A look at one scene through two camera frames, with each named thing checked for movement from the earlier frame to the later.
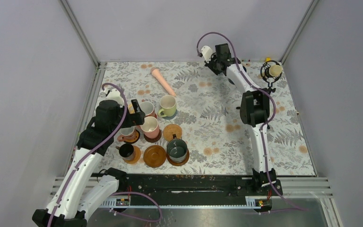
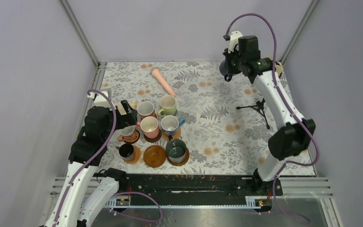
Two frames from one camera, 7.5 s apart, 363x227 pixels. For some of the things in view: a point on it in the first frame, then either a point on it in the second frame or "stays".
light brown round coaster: (137, 158) stays
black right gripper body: (212, 64) → (234, 61)
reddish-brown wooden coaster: (179, 163) stays
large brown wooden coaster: (154, 156) stays
